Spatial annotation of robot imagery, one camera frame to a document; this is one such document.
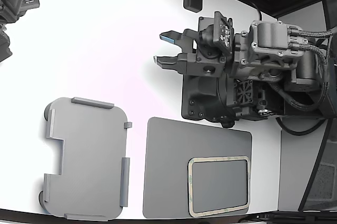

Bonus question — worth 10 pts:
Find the grey flat rectangular mat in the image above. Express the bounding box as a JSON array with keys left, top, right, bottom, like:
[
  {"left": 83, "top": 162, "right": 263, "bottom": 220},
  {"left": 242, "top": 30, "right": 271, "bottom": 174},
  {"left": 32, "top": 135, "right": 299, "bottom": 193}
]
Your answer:
[{"left": 143, "top": 116, "right": 253, "bottom": 219}]

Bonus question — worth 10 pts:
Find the dark machine assembly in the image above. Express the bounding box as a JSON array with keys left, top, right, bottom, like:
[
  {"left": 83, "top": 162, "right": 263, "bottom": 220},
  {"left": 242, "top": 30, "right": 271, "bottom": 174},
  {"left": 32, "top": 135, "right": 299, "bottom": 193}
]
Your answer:
[{"left": 0, "top": 0, "right": 27, "bottom": 63}]

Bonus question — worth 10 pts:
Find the smooth black looped cable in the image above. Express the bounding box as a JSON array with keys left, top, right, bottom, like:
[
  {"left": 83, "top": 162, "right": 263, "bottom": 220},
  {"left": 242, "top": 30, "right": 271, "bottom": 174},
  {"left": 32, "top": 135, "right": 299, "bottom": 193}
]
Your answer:
[{"left": 275, "top": 117, "right": 329, "bottom": 137}]

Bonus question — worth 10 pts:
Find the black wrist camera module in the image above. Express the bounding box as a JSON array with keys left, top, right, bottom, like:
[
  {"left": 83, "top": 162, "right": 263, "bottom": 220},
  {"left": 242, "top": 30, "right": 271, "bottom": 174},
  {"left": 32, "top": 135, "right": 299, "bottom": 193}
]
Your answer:
[{"left": 197, "top": 11, "right": 235, "bottom": 59}]

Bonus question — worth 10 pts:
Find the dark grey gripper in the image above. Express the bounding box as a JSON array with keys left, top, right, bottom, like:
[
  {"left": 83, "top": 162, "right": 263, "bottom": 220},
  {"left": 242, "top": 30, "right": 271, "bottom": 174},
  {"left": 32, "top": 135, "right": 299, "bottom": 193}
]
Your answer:
[{"left": 153, "top": 28, "right": 225, "bottom": 78}]

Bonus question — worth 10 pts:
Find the thin black cable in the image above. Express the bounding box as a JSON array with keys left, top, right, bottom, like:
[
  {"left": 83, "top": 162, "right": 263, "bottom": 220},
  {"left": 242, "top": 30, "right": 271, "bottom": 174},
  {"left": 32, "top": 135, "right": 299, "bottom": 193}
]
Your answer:
[{"left": 250, "top": 2, "right": 263, "bottom": 21}]

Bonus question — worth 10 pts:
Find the black slanted pole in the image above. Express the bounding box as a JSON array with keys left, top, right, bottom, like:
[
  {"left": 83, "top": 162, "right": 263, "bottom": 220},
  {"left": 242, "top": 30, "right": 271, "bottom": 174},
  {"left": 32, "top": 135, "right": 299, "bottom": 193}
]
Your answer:
[{"left": 298, "top": 117, "right": 334, "bottom": 212}]

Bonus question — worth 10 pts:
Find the braided black cable bundle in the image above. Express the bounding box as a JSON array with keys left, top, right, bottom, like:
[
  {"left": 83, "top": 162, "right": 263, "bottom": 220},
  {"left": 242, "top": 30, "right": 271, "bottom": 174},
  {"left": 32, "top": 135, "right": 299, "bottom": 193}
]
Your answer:
[{"left": 271, "top": 26, "right": 337, "bottom": 111}]

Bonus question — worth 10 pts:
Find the beige rectangular frame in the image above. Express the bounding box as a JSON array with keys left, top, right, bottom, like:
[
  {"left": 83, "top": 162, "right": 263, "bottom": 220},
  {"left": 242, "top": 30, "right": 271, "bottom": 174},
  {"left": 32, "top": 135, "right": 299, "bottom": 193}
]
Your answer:
[{"left": 187, "top": 155, "right": 251, "bottom": 218}]

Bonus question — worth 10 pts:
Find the grey holder plate with tabs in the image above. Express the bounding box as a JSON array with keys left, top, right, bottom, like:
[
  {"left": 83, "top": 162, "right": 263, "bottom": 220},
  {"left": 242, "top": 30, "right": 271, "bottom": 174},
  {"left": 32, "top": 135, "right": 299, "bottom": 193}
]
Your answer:
[{"left": 38, "top": 96, "right": 133, "bottom": 222}]

